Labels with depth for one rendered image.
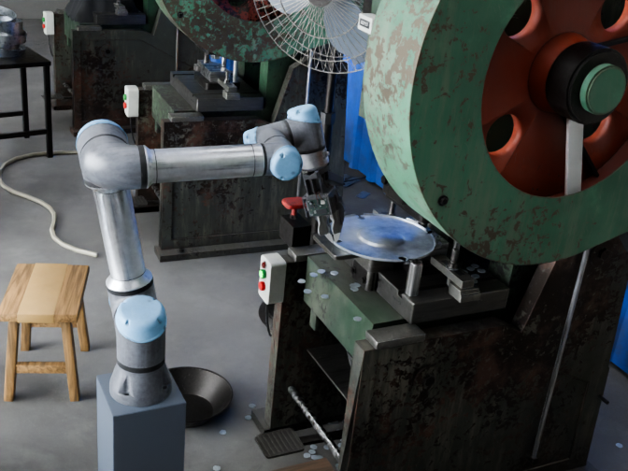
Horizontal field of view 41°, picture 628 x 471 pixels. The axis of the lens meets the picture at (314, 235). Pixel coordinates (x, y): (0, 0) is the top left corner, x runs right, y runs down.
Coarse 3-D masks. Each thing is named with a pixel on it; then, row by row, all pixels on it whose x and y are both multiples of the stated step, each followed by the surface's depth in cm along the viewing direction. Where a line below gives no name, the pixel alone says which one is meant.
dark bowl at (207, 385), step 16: (176, 368) 284; (192, 368) 285; (192, 384) 283; (208, 384) 282; (224, 384) 279; (192, 400) 279; (208, 400) 280; (224, 400) 274; (192, 416) 272; (208, 416) 273
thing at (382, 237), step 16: (352, 224) 230; (368, 224) 231; (384, 224) 232; (400, 224) 233; (416, 224) 233; (352, 240) 220; (368, 240) 220; (384, 240) 221; (400, 240) 222; (416, 240) 224; (432, 240) 225; (368, 256) 211; (384, 256) 213; (400, 256) 214; (416, 256) 215
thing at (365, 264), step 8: (320, 240) 219; (328, 240) 219; (328, 248) 215; (336, 248) 216; (336, 256) 211; (344, 256) 212; (352, 256) 213; (352, 264) 229; (360, 264) 225; (368, 264) 221; (376, 264) 220; (384, 264) 222; (392, 264) 223; (352, 272) 228; (360, 272) 225; (368, 272) 221; (376, 272) 222; (360, 280) 226; (368, 280) 222; (376, 280) 223; (368, 288) 223
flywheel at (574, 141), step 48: (576, 0) 168; (528, 48) 168; (576, 48) 165; (624, 48) 179; (528, 96) 173; (576, 96) 164; (624, 96) 185; (528, 144) 179; (576, 144) 178; (624, 144) 191; (528, 192) 185; (576, 192) 184
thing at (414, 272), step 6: (414, 264) 208; (420, 264) 208; (408, 270) 210; (414, 270) 208; (420, 270) 209; (408, 276) 210; (414, 276) 209; (420, 276) 210; (408, 282) 211; (414, 282) 210; (420, 282) 211; (408, 288) 211; (414, 288) 210; (408, 294) 211; (414, 294) 211
